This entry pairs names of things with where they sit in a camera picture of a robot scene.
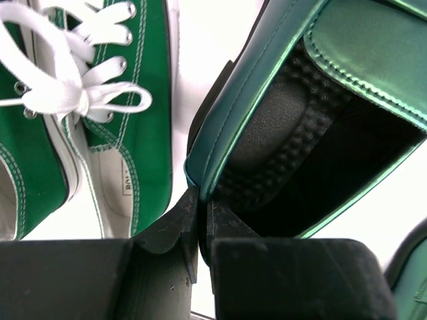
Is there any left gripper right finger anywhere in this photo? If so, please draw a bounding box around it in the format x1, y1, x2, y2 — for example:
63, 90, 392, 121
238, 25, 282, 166
204, 201, 397, 319

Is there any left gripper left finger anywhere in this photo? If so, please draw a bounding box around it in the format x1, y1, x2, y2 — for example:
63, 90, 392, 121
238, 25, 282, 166
1, 188, 199, 319

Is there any green loafer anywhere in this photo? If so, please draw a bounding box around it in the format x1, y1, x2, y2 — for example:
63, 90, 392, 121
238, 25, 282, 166
185, 1, 426, 237
384, 220, 427, 320

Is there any left green sneaker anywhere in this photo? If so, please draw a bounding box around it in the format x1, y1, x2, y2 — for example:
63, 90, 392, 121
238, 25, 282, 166
1, 1, 79, 241

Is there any green sneaker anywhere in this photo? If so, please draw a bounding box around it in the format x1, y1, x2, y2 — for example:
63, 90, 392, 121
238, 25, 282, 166
1, 1, 79, 241
33, 1, 179, 238

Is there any right green sneaker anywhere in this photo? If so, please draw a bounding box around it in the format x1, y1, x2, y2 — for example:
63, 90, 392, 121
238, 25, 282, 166
33, 1, 179, 238

